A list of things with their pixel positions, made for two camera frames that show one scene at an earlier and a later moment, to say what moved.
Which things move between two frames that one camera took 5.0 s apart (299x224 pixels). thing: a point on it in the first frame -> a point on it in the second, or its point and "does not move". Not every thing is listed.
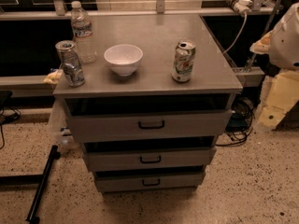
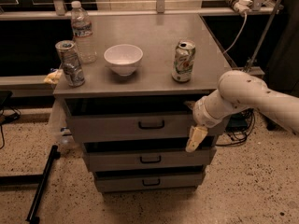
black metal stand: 38,179 does not move
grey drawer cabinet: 151,107 does not move
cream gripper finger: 282,96 -> 208,111
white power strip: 240,5 does not move
